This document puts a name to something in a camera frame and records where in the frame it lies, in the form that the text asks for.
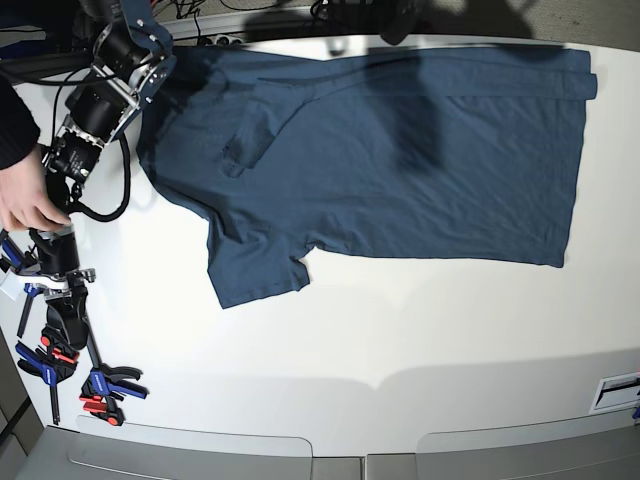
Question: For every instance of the black white gripper body image-left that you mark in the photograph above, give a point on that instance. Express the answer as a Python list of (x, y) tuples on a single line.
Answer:
[(57, 272)]

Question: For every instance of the dark blue T-shirt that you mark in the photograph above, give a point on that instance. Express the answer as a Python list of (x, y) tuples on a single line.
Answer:
[(439, 153)]

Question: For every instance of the person dark sleeve forearm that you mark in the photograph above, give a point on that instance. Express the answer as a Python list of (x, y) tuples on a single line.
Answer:
[(19, 133)]

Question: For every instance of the person hand at edge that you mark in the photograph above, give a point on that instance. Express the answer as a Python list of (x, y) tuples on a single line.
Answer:
[(24, 200)]

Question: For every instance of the blue red bar clamp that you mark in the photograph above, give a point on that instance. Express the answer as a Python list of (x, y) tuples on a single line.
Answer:
[(54, 361), (13, 262), (105, 386)]

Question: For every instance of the bottom blue red bar clamp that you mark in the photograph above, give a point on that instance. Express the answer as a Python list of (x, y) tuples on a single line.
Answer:
[(105, 386)]

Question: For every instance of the grey left chair back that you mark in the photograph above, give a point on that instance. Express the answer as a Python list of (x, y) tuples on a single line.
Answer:
[(64, 454)]

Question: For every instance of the grey chair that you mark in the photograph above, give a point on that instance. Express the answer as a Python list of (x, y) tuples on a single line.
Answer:
[(604, 446), (64, 454)]

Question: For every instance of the grey right chair back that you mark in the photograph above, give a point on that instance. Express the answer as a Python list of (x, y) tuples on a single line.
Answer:
[(604, 446)]

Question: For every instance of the white slotted label plate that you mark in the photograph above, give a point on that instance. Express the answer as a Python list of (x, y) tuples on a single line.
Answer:
[(616, 393)]

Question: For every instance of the aluminium rail with cables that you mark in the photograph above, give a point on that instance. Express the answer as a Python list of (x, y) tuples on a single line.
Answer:
[(255, 21)]

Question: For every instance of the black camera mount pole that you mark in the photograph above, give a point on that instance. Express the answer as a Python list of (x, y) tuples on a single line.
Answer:
[(399, 18)]

